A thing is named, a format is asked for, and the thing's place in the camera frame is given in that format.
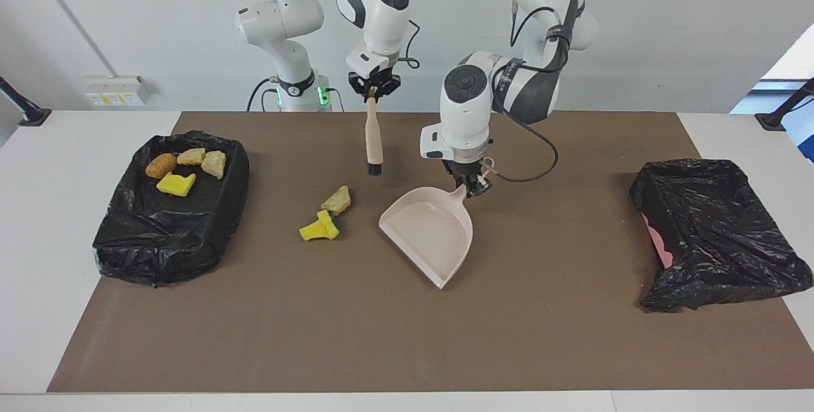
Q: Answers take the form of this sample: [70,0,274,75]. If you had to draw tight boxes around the beige plastic dustpan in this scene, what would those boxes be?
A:
[378,158,495,290]

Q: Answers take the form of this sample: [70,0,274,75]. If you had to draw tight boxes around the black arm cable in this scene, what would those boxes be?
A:
[396,18,422,71]
[486,0,576,184]

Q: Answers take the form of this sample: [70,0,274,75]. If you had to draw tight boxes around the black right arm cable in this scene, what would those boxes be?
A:
[396,18,422,71]

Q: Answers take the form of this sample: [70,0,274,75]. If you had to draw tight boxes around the white wall power socket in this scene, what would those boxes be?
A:
[84,75,151,108]

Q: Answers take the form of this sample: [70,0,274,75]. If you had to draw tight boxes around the plain yellow sponge piece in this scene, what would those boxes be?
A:
[156,172,198,198]

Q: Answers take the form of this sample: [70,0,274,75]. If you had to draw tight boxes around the black bag bin pink inside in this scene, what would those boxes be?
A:
[629,158,814,313]

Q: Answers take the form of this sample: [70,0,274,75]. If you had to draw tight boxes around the black base power cable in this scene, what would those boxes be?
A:
[247,77,282,113]

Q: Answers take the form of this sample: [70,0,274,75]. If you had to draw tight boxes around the beige hand brush black bristles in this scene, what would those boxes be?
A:
[364,95,385,176]

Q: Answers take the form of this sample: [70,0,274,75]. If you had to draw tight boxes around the brown oval rock chunk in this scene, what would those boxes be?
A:
[145,153,178,180]

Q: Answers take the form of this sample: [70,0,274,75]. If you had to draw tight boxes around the black bag lined bin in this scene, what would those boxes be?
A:
[92,130,251,289]

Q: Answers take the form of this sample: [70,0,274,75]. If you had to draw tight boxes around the white wall conduit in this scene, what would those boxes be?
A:
[24,0,112,77]

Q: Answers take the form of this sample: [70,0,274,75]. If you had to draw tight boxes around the brown table mat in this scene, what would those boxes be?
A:
[46,111,814,394]

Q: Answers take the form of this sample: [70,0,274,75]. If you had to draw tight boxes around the yellow and green sponge piece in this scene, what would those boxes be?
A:
[299,210,342,242]

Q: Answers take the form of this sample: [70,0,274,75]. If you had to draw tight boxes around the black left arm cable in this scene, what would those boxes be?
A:
[486,0,576,184]

